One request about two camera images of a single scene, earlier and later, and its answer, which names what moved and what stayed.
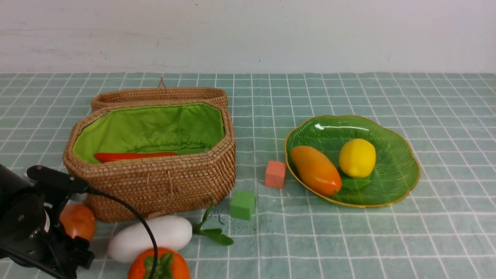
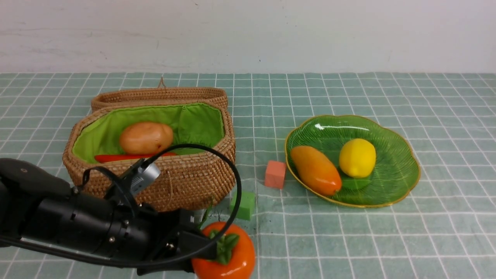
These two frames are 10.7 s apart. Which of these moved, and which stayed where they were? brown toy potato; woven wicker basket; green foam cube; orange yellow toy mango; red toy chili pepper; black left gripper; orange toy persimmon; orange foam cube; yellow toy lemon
Moved: black left gripper; orange toy persimmon; brown toy potato
Stayed: woven wicker basket; green foam cube; orange yellow toy mango; red toy chili pepper; orange foam cube; yellow toy lemon
